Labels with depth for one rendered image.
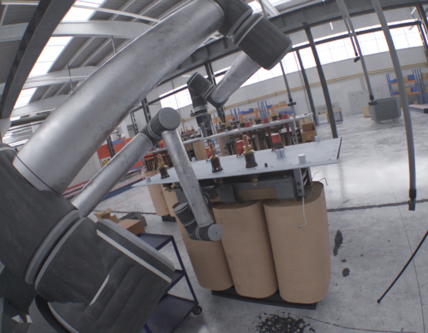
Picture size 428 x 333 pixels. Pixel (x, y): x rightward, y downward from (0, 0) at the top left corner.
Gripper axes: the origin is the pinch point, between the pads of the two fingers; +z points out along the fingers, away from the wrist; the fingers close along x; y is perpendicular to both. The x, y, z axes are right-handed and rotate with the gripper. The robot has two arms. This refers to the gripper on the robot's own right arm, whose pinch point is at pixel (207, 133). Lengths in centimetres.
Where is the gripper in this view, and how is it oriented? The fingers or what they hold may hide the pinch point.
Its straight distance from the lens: 166.5
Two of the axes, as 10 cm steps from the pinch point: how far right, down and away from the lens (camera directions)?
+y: 8.5, -1.4, -5.2
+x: 4.7, -2.6, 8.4
